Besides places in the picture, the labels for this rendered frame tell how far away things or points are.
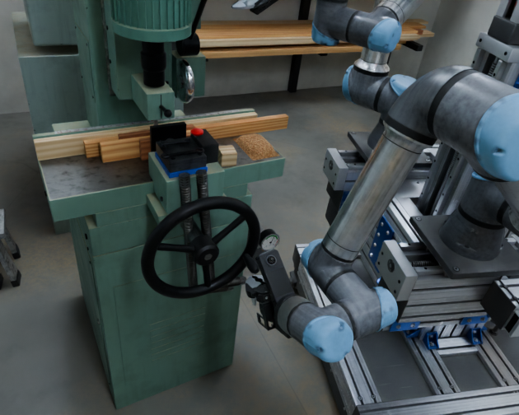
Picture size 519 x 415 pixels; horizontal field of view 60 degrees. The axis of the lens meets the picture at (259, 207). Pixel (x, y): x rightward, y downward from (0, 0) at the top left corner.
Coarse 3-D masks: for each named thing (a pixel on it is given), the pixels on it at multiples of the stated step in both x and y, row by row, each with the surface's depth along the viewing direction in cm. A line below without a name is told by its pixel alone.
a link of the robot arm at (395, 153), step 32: (416, 96) 71; (416, 128) 73; (384, 160) 78; (416, 160) 78; (352, 192) 83; (384, 192) 80; (352, 224) 83; (320, 256) 88; (352, 256) 86; (320, 288) 89
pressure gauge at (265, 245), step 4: (264, 232) 129; (268, 232) 128; (272, 232) 129; (260, 236) 129; (264, 236) 128; (268, 236) 127; (272, 236) 129; (276, 236) 130; (260, 240) 128; (264, 240) 128; (268, 240) 129; (272, 240) 130; (276, 240) 131; (260, 244) 129; (264, 244) 129; (268, 244) 130; (272, 244) 131; (276, 244) 132; (264, 248) 130; (268, 248) 131; (272, 248) 132
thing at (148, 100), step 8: (136, 80) 111; (136, 88) 112; (144, 88) 107; (152, 88) 108; (160, 88) 108; (168, 88) 109; (136, 96) 114; (144, 96) 107; (152, 96) 106; (160, 96) 107; (168, 96) 108; (136, 104) 116; (144, 104) 108; (152, 104) 107; (160, 104) 108; (168, 104) 109; (144, 112) 110; (152, 112) 108; (160, 112) 109
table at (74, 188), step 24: (48, 168) 106; (72, 168) 107; (96, 168) 108; (120, 168) 109; (144, 168) 110; (240, 168) 116; (264, 168) 121; (48, 192) 98; (72, 192) 99; (96, 192) 100; (120, 192) 103; (144, 192) 106; (72, 216) 101
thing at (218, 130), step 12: (240, 120) 129; (252, 120) 130; (264, 120) 131; (276, 120) 133; (216, 132) 125; (228, 132) 127; (240, 132) 129; (252, 132) 131; (84, 144) 110; (96, 144) 110
